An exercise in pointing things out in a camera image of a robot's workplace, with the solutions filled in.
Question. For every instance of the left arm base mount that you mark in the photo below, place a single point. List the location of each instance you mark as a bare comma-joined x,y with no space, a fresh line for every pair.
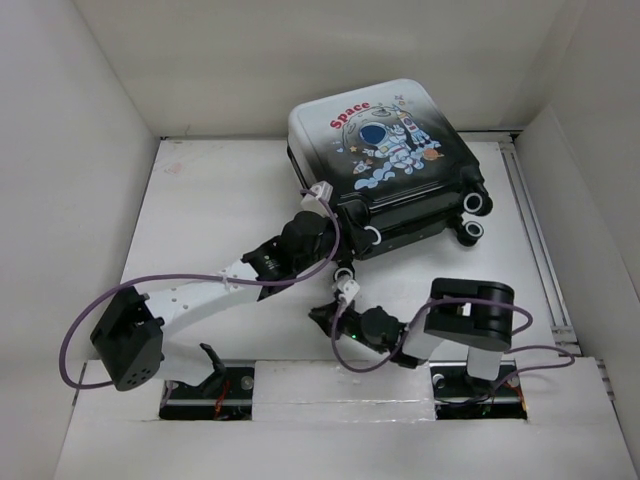
223,392

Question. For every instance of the black kids suitcase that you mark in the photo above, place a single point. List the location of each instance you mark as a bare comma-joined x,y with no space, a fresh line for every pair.
399,171

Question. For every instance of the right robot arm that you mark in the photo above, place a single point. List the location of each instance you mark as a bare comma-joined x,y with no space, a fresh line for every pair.
473,313

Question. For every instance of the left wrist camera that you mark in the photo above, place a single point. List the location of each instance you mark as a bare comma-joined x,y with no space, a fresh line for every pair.
316,198

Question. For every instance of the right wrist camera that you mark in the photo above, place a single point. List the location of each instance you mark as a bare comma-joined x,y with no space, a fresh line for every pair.
345,290

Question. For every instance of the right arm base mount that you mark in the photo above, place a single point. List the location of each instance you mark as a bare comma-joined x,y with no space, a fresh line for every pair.
458,396

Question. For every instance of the aluminium rail frame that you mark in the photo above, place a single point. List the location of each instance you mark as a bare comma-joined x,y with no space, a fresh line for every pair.
209,201

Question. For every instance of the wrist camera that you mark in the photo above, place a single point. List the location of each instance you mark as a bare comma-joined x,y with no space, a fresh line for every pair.
345,290
316,198

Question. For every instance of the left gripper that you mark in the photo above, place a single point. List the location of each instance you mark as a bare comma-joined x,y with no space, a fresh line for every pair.
329,224

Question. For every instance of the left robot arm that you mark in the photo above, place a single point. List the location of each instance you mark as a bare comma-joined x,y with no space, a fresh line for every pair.
130,334

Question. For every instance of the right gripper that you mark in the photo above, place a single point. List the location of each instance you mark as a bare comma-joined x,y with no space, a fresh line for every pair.
324,316

